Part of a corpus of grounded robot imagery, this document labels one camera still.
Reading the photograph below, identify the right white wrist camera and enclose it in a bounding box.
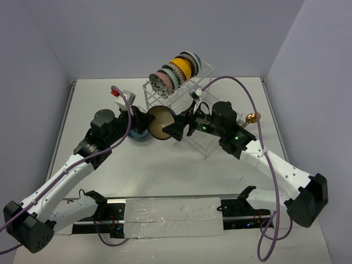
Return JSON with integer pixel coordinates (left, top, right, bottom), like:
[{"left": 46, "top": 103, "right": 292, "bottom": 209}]
[{"left": 189, "top": 88, "right": 204, "bottom": 113}]

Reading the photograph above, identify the pink patterned bowl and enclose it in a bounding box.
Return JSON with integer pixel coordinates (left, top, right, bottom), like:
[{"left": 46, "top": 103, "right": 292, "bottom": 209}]
[{"left": 157, "top": 70, "right": 174, "bottom": 95}]

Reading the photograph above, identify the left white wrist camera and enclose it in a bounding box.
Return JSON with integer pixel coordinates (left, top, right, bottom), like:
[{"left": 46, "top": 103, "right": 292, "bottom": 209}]
[{"left": 111, "top": 85, "right": 136, "bottom": 111}]

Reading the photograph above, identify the gold metal spoon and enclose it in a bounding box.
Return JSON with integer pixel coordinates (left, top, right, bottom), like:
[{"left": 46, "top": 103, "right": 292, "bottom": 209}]
[{"left": 241, "top": 113, "right": 261, "bottom": 128}]

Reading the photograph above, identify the light green ceramic bowl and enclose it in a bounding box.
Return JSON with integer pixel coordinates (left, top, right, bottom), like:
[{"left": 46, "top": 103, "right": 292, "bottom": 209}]
[{"left": 162, "top": 64, "right": 180, "bottom": 90}]

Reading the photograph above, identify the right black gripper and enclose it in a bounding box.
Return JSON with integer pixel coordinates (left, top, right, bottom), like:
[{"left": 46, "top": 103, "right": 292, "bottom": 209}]
[{"left": 162, "top": 100, "right": 224, "bottom": 140}]

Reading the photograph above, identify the clear taped plastic sheet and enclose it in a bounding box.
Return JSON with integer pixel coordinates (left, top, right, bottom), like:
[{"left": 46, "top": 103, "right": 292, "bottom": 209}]
[{"left": 124, "top": 197, "right": 224, "bottom": 239}]

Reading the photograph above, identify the yellow bowl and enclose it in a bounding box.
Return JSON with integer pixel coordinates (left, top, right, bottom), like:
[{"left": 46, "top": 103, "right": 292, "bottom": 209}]
[{"left": 170, "top": 58, "right": 191, "bottom": 81}]

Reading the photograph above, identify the purple cable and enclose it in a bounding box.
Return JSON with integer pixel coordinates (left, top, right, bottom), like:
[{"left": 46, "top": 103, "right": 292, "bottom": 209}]
[
  {"left": 0, "top": 85, "right": 133, "bottom": 255},
  {"left": 202, "top": 75, "right": 293, "bottom": 262}
]

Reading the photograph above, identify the beige bowl black rim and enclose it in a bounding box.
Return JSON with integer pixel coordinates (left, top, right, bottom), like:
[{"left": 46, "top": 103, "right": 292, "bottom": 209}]
[{"left": 147, "top": 106, "right": 176, "bottom": 140}]

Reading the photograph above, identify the dark blue ceramic bowl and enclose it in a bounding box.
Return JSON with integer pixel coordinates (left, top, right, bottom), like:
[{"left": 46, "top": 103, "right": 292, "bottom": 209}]
[{"left": 128, "top": 129, "right": 149, "bottom": 141}]

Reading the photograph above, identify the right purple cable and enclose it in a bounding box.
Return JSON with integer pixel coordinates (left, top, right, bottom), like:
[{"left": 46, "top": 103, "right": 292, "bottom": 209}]
[{"left": 202, "top": 75, "right": 293, "bottom": 262}]

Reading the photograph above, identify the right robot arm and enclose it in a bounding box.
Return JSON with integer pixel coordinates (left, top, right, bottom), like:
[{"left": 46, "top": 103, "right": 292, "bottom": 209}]
[{"left": 162, "top": 101, "right": 328, "bottom": 228}]

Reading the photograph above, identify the black mounting rail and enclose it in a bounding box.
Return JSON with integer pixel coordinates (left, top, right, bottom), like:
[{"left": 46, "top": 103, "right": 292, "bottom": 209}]
[{"left": 71, "top": 197, "right": 271, "bottom": 239}]

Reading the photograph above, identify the red patterned white bowl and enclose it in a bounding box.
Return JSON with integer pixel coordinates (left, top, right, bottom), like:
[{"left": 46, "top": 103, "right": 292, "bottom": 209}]
[{"left": 168, "top": 62, "right": 186, "bottom": 86}]

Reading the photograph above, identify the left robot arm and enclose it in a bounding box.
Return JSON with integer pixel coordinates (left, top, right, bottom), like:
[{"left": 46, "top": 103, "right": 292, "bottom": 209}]
[{"left": 1, "top": 106, "right": 155, "bottom": 254}]

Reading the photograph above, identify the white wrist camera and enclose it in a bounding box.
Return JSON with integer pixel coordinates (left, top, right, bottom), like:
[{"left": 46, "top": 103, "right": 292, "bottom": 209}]
[
  {"left": 111, "top": 85, "right": 136, "bottom": 111},
  {"left": 189, "top": 88, "right": 204, "bottom": 113}
]

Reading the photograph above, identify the leaf patterned bowl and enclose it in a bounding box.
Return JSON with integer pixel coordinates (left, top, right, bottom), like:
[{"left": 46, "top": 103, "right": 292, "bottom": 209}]
[{"left": 148, "top": 72, "right": 169, "bottom": 99}]

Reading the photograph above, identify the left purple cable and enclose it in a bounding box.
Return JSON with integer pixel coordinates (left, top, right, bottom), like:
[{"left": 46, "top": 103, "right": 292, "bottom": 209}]
[{"left": 0, "top": 85, "right": 133, "bottom": 255}]

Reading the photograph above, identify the white wire dish rack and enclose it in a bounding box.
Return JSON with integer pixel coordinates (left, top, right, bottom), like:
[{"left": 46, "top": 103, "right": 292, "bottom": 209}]
[{"left": 136, "top": 51, "right": 243, "bottom": 160}]

